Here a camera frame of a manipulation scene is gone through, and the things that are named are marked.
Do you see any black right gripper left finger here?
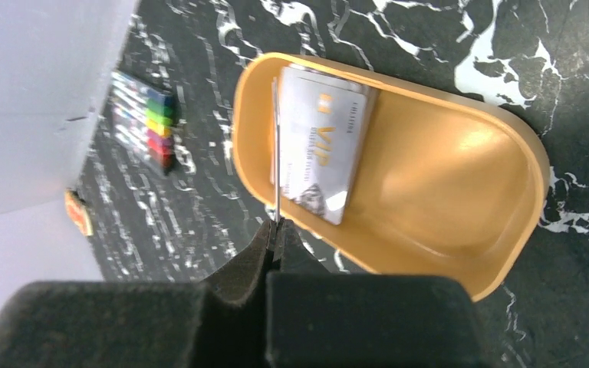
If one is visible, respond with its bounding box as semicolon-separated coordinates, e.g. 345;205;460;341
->
0;221;278;367

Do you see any small orange card box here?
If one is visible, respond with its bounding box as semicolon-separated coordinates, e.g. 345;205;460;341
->
64;189;93;237

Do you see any pack of coloured markers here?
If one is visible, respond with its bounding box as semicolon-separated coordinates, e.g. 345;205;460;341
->
110;70;175;176

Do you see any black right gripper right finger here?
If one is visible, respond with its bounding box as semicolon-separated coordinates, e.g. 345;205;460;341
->
266;220;492;367

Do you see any white credit card in tray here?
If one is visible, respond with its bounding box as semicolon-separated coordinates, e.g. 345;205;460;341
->
276;64;380;225

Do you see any yellow oval tray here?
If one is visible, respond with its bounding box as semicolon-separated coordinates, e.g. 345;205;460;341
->
232;52;550;301

